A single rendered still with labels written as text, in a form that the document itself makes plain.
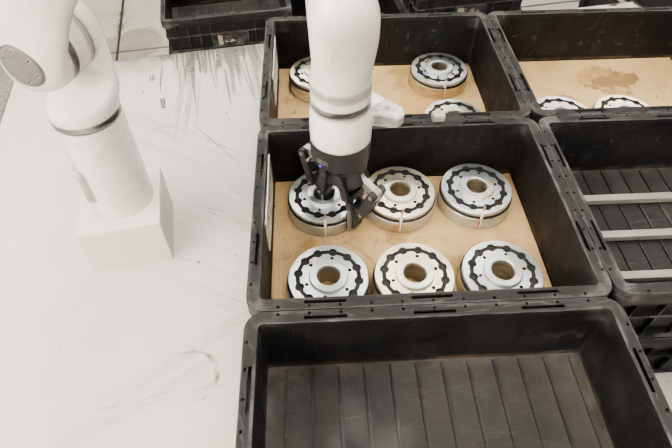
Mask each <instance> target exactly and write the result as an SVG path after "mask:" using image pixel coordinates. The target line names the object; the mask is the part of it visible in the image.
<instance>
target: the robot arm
mask: <svg viewBox="0 0 672 448"><path fill-rule="evenodd" d="M305 4H306V14H307V24H308V34H309V45H310V56H311V65H310V72H309V85H310V111H309V128H310V142H308V143H307V144H306V145H304V146H303V147H301V148H300V149H299V150H298V154H299V157H300V160H301V163H302V166H303V169H304V172H305V175H306V178H307V181H308V183H309V184H310V185H315V186H316V187H317V192H318V193H319V200H329V199H331V198H332V197H333V196H334V192H335V189H334V188H333V186H336V187H337V188H338V189H339V193H340V197H341V200H342V201H343V202H345V205H346V209H347V212H346V228H347V229H348V230H350V231H351V230H352V229H355V228H356V227H357V226H358V225H360V224H361V222H362V219H364V218H365V217H366V216H367V215H368V214H369V213H370V212H372V211H373V210H374V209H375V208H376V206H377V205H378V203H379V201H380V200H381V198H382V197H383V195H384V194H385V192H386V188H385V186H384V185H382V184H380V185H378V186H377V187H376V186H375V185H374V184H373V183H372V182H371V181H370V180H369V173H368V170H367V163H368V160H369V157H370V151H371V134H372V126H382V127H389V128H397V127H399V126H401V125H402V124H403V122H404V114H405V111H404V110H403V108H402V107H401V106H399V105H397V104H395V103H393V102H391V101H390V100H388V99H386V98H384V97H382V96H380V95H378V94H376V93H374V92H373V91H372V69H373V66H374V62H375V58H376V54H377V49H378V44H379V38H380V26H381V15H380V6H379V2H378V0H305ZM0 64H1V66H2V67H3V69H4V70H5V72H6V73H7V74H8V75H9V76H10V77H11V78H12V79H13V80H14V81H15V82H16V83H18V84H19V85H21V86H22V87H24V88H26V89H28V90H31V91H35V92H43V93H45V92H48V94H47V96H46V99H45V103H44V109H45V113H46V115H47V118H48V120H49V122H50V123H51V125H52V127H53V129H54V131H55V133H56V135H57V136H58V138H59V140H60V142H61V144H62V146H63V148H64V150H65V152H66V154H67V156H68V157H69V159H70V161H71V163H72V166H73V178H75V180H76V182H77V184H78V185H79V187H80V189H81V191H82V193H83V195H84V197H85V199H86V200H87V202H88V204H89V206H90V208H91V210H92V213H93V214H94V215H95V217H96V218H100V217H107V218H111V219H121V218H126V217H130V216H133V215H135V214H137V213H139V212H140V211H142V210H143V209H144V208H145V207H147V205H148V204H149V203H150V202H151V200H152V198H153V193H154V192H153V187H152V184H151V180H150V178H149V176H148V173H147V170H146V168H145V165H144V162H143V160H142V157H141V155H140V152H139V149H138V147H137V144H136V141H135V139H134V136H133V134H132V131H131V128H130V126H129V123H128V120H127V118H126V115H125V113H124V110H123V107H122V105H121V102H120V100H119V91H120V85H119V79H118V76H117V72H116V69H115V66H114V62H113V59H112V56H111V52H110V49H109V46H108V43H107V40H106V37H105V34H104V32H103V29H102V27H101V25H100V23H99V22H98V20H97V18H96V17H95V15H94V14H93V12H92V11H91V10H90V8H89V7H88V6H87V5H86V4H85V3H84V2H83V1H82V0H0ZM314 168H315V169H316V173H314V174H313V173H312V170H313V169H314ZM363 192H364V196H363ZM355 199H356V201H355V202H354V203H353V201H354V200H355ZM364 199H365V200H364Z"/></svg>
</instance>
